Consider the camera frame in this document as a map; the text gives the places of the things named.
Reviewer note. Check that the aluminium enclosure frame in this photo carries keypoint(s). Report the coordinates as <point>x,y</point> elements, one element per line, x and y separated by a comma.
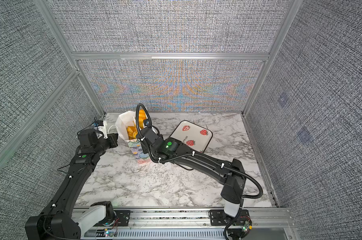
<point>65,63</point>

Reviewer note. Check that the aluminium front rail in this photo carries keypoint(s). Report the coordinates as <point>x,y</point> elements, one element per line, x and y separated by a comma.
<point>191,223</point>

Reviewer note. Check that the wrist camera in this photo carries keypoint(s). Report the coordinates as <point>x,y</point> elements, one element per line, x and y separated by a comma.
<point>100,128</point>
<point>147,123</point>

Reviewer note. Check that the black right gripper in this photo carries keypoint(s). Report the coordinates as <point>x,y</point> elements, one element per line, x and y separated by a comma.
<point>144,148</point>

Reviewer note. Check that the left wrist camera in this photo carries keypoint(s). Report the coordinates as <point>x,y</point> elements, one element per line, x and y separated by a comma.
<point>100,128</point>

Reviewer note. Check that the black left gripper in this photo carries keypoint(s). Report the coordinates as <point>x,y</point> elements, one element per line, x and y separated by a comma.
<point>113,139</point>

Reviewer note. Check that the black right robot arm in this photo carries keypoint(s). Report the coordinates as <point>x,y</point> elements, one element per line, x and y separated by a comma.
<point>228,174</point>

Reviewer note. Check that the floral white paper bag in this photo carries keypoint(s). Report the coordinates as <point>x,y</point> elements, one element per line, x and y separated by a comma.
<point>126,127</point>

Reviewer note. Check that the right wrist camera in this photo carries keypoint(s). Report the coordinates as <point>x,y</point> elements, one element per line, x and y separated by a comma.
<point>147,123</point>

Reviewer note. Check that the long fake bread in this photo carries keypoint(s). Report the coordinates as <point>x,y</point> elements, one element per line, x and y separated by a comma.
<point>132,132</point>

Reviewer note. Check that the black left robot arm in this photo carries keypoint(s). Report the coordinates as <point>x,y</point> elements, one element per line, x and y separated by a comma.
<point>55,220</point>

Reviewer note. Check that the fake croissant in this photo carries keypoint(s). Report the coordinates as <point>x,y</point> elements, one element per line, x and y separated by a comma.
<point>142,117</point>

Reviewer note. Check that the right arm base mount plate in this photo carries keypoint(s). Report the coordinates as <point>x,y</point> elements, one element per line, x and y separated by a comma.
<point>219,218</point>

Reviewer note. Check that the white tray black rim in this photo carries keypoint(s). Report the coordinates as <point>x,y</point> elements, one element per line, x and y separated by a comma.
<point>196,137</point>

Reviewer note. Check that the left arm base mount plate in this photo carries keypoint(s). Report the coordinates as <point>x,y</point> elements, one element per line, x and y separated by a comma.
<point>122,219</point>

